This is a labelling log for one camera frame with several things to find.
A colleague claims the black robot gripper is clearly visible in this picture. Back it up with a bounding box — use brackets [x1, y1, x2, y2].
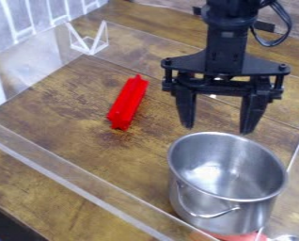
[160, 22, 291, 136]

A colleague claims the clear acrylic triangle bracket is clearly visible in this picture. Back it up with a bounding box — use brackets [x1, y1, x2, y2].
[65, 21, 109, 56]

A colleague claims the red object under pot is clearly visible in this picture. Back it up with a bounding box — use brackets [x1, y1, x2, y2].
[189, 232, 267, 241]

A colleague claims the black cable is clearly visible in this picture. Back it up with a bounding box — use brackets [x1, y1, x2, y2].
[249, 0, 293, 48]

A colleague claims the silver metal object corner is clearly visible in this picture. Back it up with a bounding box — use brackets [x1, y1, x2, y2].
[267, 234, 299, 241]

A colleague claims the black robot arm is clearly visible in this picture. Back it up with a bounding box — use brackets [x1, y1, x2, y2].
[160, 0, 291, 134]

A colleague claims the clear acrylic front barrier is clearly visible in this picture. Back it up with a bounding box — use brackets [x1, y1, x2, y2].
[0, 125, 219, 241]

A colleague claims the red plastic block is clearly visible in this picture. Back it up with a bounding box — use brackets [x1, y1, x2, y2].
[106, 74, 149, 131]

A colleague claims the silver metal pot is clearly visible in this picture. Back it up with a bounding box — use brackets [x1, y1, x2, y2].
[166, 132, 288, 235]

